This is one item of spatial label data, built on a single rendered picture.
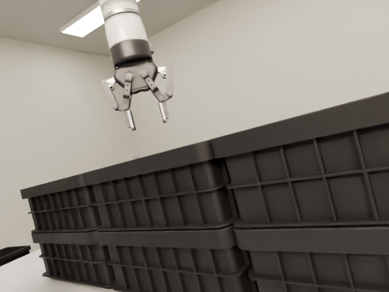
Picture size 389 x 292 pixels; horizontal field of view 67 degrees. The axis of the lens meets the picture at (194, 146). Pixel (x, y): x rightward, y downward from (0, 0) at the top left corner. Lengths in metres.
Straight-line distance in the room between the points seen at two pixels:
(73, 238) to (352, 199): 0.52
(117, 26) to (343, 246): 0.49
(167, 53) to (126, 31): 4.22
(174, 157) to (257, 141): 0.12
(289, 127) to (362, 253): 0.13
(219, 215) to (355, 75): 3.57
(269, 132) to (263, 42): 3.83
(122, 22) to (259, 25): 3.66
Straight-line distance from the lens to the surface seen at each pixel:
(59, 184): 0.66
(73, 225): 0.66
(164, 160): 0.40
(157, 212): 0.46
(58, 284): 0.81
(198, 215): 0.40
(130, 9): 0.61
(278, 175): 0.33
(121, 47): 0.58
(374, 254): 0.32
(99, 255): 0.63
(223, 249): 0.40
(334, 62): 3.91
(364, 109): 0.29
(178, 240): 0.43
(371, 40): 3.92
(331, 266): 0.35
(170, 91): 0.57
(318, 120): 0.29
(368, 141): 0.30
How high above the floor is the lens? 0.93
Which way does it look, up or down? level
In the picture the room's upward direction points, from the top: 14 degrees counter-clockwise
